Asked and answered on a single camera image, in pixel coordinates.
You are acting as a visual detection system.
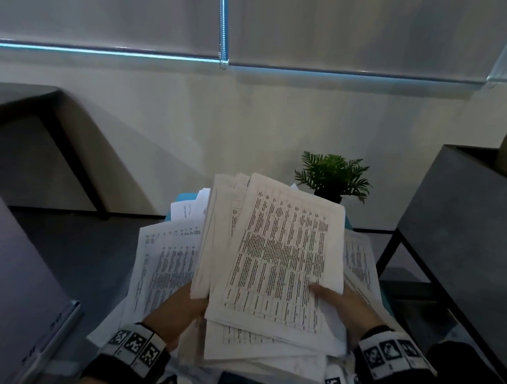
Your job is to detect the dark grey black-framed desk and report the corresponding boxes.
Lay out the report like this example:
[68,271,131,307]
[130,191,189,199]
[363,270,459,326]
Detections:
[0,82,117,220]

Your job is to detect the green potted fern plant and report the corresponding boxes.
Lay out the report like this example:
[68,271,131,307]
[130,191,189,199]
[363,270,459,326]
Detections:
[292,151,374,206]

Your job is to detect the black right wristband marker tags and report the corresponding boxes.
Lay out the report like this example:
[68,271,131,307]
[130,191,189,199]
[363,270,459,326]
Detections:
[351,323,441,384]

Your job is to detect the white bead blind chain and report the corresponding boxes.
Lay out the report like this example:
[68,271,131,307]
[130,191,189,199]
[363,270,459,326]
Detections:
[214,0,234,70]

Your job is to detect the person's right hand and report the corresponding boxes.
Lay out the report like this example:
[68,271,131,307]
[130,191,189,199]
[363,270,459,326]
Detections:
[305,281,388,352]

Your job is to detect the person's left hand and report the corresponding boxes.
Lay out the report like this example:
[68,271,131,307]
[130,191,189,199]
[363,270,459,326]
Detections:
[140,279,210,355]

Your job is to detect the black left wristband marker tags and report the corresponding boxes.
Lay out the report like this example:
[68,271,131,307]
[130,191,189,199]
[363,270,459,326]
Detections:
[81,318,173,384]

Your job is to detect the person's black trouser leg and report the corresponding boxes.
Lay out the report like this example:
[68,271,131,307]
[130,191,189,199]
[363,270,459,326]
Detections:
[423,339,507,384]

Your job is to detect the stack of collected papers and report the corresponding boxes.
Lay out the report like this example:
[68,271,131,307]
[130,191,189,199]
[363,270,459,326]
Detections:
[175,168,358,384]

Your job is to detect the printed papers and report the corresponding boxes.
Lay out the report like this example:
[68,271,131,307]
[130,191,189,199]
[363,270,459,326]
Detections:
[83,180,412,384]

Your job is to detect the black wristband marker tags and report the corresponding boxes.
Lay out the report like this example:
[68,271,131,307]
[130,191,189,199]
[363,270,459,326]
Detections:
[351,323,441,384]
[81,318,173,384]

